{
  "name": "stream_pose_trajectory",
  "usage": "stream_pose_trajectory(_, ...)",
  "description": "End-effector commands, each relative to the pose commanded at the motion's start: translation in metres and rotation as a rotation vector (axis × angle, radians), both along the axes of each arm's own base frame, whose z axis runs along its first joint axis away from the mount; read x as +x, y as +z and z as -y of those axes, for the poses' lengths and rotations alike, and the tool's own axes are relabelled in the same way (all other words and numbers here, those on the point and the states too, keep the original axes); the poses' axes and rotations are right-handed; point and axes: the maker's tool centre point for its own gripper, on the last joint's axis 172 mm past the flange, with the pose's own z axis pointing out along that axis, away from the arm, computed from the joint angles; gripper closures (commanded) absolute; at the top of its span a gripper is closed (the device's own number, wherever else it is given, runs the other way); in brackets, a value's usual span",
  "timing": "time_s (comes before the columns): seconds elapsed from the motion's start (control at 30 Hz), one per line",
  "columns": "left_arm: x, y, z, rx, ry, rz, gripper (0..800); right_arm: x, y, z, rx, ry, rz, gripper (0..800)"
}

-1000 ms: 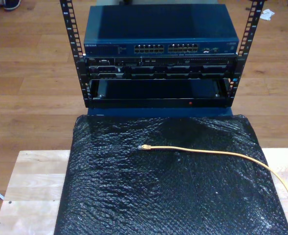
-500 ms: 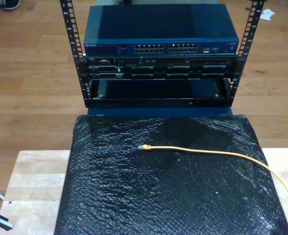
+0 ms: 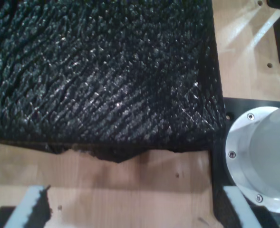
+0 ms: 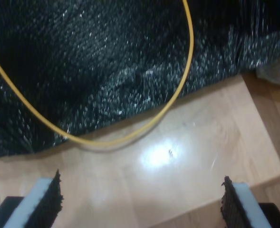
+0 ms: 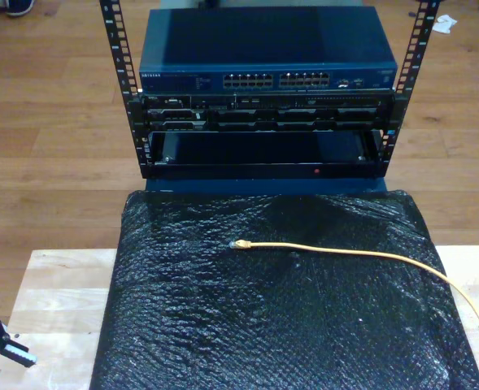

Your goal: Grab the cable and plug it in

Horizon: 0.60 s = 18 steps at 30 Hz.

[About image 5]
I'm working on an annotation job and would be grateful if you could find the yellow network cable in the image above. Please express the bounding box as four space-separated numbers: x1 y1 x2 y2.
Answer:
229 239 479 390

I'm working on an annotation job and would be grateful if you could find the black rack server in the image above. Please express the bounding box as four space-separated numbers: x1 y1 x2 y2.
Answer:
140 93 395 133

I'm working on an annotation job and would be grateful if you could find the blue network switch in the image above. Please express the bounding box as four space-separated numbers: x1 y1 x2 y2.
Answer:
138 6 398 96

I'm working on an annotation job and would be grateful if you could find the person's foot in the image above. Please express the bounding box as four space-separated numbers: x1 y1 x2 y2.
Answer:
6 0 36 18

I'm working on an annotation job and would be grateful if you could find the black server rack frame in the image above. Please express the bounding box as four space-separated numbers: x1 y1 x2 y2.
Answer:
98 0 442 180

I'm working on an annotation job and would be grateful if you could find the crumpled white paper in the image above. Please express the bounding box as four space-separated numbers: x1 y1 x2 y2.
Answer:
432 15 459 36

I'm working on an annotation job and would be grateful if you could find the black bubble wrap mat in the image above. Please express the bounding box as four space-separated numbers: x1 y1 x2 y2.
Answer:
89 188 479 390

